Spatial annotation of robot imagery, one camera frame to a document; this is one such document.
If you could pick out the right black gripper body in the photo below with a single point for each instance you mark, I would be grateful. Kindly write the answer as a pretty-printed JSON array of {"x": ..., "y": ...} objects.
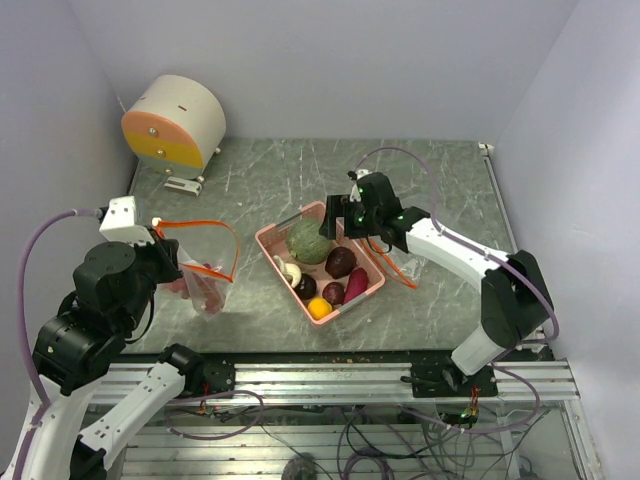
[{"x": 359, "y": 222}]

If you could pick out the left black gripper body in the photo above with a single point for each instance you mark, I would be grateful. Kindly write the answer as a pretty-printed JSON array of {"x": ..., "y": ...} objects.
[{"x": 155, "y": 264}]

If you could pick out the clear bag orange zipper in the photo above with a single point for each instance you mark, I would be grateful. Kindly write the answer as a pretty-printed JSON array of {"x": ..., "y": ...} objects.
[{"x": 203, "y": 242}]

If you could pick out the red grape bunch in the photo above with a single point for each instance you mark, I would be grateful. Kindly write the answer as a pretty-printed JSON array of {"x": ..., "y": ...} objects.
[{"x": 206, "y": 288}]

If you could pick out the white garlic bulb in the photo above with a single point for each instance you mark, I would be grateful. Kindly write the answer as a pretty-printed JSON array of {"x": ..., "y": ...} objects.
[{"x": 290, "y": 271}]

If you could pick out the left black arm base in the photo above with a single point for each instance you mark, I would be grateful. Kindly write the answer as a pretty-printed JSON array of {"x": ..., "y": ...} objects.
[{"x": 215, "y": 375}]

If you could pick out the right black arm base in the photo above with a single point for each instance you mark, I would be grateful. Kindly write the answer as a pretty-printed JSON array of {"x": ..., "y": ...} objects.
[{"x": 432, "y": 380}]

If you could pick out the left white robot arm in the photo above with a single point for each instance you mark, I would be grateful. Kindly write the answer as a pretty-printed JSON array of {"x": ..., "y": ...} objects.
[{"x": 114, "y": 286}]

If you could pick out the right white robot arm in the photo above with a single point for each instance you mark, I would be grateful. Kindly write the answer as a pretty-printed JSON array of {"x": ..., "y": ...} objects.
[{"x": 514, "y": 298}]

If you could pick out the green netted melon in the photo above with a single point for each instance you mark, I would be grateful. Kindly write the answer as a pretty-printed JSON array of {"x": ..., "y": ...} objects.
[{"x": 305, "y": 244}]

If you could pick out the magenta dragon fruit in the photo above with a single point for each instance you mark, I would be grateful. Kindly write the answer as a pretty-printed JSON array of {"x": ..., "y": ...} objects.
[{"x": 357, "y": 284}]

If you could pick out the small dark red plum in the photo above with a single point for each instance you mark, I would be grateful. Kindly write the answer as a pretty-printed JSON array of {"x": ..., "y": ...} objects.
[{"x": 334, "y": 293}]

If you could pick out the orange fruit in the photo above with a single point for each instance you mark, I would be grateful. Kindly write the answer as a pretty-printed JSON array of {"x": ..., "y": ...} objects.
[{"x": 319, "y": 308}]

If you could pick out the white corner clip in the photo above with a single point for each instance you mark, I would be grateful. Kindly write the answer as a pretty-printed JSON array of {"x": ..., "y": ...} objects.
[{"x": 487, "y": 148}]

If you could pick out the cream cylindrical drawer box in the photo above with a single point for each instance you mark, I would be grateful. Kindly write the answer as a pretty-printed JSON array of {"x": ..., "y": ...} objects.
[{"x": 175, "y": 127}]

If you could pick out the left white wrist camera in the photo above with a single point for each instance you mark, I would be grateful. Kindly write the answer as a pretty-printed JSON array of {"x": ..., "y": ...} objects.
[{"x": 120, "y": 223}]

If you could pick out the small white metal bracket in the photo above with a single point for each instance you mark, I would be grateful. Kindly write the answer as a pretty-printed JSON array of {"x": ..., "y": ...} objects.
[{"x": 183, "y": 186}]

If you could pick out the aluminium mounting rail frame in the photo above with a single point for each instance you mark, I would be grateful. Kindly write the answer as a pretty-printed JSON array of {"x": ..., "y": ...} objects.
[{"x": 348, "y": 416}]

